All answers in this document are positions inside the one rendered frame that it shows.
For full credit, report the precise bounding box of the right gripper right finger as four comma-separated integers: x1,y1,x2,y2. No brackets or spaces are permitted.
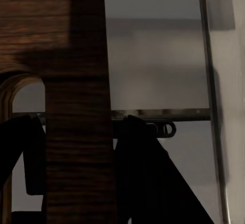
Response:
128,115,213,224

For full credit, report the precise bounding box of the cutting board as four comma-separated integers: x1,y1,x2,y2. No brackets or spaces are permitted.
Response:
0,0,118,224

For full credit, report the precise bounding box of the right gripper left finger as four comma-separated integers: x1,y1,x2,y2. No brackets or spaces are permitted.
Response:
0,115,33,191

